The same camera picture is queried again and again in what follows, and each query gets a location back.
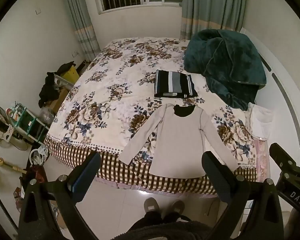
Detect white plastic basket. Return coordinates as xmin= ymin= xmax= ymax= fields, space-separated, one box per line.
xmin=29 ymin=147 xmax=49 ymax=166

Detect person's grey slipper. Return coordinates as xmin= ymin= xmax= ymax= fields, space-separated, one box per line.
xmin=170 ymin=200 xmax=186 ymax=217
xmin=143 ymin=197 xmax=160 ymax=215

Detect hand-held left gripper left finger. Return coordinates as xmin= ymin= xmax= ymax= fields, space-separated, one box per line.
xmin=18 ymin=152 xmax=101 ymax=240

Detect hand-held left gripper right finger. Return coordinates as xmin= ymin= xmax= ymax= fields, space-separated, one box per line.
xmin=201 ymin=151 xmax=285 ymax=240

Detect yellow box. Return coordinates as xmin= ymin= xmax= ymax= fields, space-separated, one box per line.
xmin=61 ymin=66 xmax=80 ymax=85

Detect white cloth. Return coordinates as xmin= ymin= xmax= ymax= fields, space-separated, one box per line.
xmin=245 ymin=102 xmax=275 ymax=141

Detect white bed headboard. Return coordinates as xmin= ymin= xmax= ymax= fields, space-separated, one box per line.
xmin=239 ymin=27 xmax=300 ymax=143

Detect person's left grey slipper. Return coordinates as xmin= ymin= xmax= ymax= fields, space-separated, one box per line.
xmin=143 ymin=197 xmax=160 ymax=215

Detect grey-green curtain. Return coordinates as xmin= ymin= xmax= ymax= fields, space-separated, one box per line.
xmin=62 ymin=0 xmax=101 ymax=62
xmin=179 ymin=0 xmax=248 ymax=40

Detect clear plastic bag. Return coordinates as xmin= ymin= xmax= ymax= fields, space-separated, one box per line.
xmin=39 ymin=108 xmax=55 ymax=126

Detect straw broom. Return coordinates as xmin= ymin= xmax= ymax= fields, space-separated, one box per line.
xmin=0 ymin=154 xmax=27 ymax=174

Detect bed with floral sheet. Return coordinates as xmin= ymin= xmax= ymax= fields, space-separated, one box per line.
xmin=44 ymin=37 xmax=271 ymax=195

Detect black clothes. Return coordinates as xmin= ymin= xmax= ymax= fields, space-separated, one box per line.
xmin=38 ymin=72 xmax=61 ymax=107

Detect cardboard box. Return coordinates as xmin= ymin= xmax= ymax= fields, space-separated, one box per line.
xmin=50 ymin=87 xmax=71 ymax=114

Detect person's dark fleece clothing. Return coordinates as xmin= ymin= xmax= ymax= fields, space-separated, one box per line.
xmin=110 ymin=211 xmax=217 ymax=240

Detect standing fan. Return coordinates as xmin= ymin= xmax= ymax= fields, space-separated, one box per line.
xmin=0 ymin=104 xmax=28 ymax=151

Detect dark green plush blanket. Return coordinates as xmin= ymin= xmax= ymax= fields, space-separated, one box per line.
xmin=183 ymin=29 xmax=267 ymax=110

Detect person's right grey slipper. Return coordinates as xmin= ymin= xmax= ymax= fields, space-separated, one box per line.
xmin=170 ymin=200 xmax=186 ymax=217

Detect folded striped sweater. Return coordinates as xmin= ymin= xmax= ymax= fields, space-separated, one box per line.
xmin=154 ymin=70 xmax=198 ymax=98

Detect beige long-sleeve shirt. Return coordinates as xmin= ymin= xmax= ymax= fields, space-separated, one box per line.
xmin=118 ymin=103 xmax=240 ymax=178

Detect green storage rack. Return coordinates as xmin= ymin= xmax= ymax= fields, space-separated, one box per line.
xmin=8 ymin=101 xmax=50 ymax=145

